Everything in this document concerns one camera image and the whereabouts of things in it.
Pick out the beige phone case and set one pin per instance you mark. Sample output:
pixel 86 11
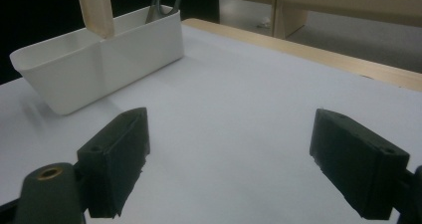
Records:
pixel 96 8

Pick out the white plastic container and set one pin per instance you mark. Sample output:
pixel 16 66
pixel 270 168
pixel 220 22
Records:
pixel 132 58

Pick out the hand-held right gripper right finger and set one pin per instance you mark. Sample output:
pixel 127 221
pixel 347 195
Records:
pixel 361 164

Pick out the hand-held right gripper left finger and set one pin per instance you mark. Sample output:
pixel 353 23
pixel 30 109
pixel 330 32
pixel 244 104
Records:
pixel 112 164

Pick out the light wooden table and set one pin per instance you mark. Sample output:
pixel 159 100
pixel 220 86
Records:
pixel 315 53

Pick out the light wooden shelf unit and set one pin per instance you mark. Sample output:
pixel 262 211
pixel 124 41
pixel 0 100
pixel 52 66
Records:
pixel 331 1

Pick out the crumpled white paper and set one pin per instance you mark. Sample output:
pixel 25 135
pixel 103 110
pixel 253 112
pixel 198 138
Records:
pixel 266 22

